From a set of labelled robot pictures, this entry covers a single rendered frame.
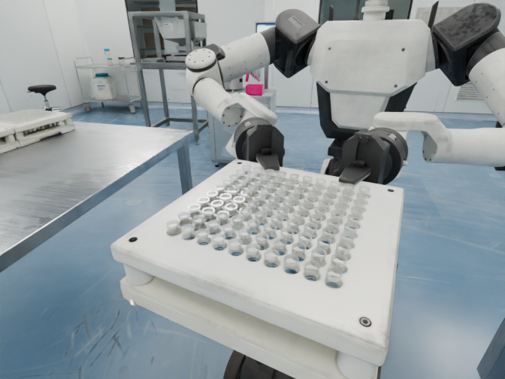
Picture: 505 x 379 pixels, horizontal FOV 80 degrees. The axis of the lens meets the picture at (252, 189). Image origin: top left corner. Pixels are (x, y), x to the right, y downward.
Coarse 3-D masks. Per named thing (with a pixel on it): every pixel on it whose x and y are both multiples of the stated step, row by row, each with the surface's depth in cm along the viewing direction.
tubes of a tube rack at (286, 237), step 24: (240, 192) 37; (264, 192) 35; (288, 192) 36; (312, 192) 36; (336, 192) 35; (216, 216) 31; (240, 216) 31; (264, 216) 30; (288, 216) 32; (312, 216) 31; (336, 216) 30; (264, 240) 27; (288, 240) 28
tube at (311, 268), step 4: (312, 260) 24; (304, 264) 24; (308, 264) 24; (312, 264) 25; (316, 264) 24; (304, 268) 24; (308, 268) 25; (312, 268) 25; (316, 268) 25; (304, 272) 24; (308, 272) 24; (312, 272) 23; (316, 272) 24; (304, 276) 24; (308, 276) 24; (312, 276) 24; (316, 276) 24; (312, 280) 24
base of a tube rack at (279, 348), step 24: (144, 288) 29; (168, 288) 29; (168, 312) 28; (192, 312) 27; (216, 312) 27; (240, 312) 27; (216, 336) 26; (240, 336) 25; (264, 336) 25; (288, 336) 25; (264, 360) 25; (288, 360) 23; (312, 360) 23; (336, 360) 23
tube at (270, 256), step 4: (264, 252) 25; (268, 252) 26; (272, 252) 26; (276, 252) 26; (264, 256) 25; (268, 256) 26; (272, 256) 26; (276, 256) 25; (264, 260) 25; (268, 260) 25; (272, 260) 25; (276, 260) 25; (268, 264) 25; (272, 264) 25; (276, 264) 25
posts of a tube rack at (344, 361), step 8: (128, 272) 29; (136, 272) 29; (144, 272) 29; (128, 280) 30; (136, 280) 30; (144, 280) 30; (344, 360) 21; (352, 360) 21; (360, 360) 20; (344, 368) 22; (352, 368) 21; (360, 368) 21; (368, 368) 21; (352, 376) 21; (360, 376) 21; (368, 376) 21
